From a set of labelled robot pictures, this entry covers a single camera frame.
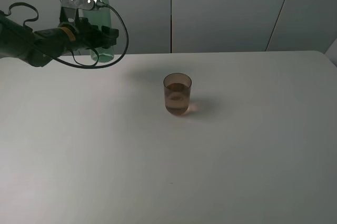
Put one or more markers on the green transparent plastic bottle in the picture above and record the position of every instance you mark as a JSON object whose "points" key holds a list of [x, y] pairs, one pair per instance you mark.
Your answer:
{"points": [[102, 17]]}

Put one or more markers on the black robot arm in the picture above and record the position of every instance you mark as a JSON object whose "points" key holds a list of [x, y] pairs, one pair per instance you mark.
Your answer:
{"points": [[38, 48]]}

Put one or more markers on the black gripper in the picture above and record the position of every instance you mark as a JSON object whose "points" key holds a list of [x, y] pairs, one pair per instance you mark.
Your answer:
{"points": [[80, 34]]}

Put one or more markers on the pink translucent plastic cup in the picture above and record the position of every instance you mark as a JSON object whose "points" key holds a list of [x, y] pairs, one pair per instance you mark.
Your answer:
{"points": [[177, 91]]}

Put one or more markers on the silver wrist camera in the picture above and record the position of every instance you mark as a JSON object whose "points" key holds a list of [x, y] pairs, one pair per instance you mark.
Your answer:
{"points": [[87, 5]]}

